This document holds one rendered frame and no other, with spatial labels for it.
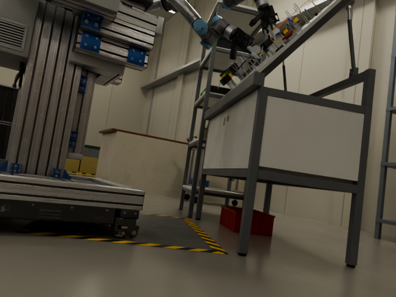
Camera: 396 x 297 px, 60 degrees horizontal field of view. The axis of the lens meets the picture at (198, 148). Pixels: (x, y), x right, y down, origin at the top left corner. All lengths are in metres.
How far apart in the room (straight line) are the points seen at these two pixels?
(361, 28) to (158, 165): 3.24
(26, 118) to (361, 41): 4.13
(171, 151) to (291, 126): 3.48
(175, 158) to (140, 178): 0.62
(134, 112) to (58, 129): 9.65
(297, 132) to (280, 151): 0.13
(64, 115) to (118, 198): 0.53
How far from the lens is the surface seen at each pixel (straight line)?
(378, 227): 3.67
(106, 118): 11.15
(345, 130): 1.84
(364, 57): 4.85
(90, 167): 6.24
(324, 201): 4.85
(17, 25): 1.85
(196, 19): 2.01
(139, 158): 4.84
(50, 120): 1.82
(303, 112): 1.74
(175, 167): 5.06
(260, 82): 1.68
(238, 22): 3.46
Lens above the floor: 0.32
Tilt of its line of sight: 5 degrees up
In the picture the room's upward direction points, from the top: 8 degrees clockwise
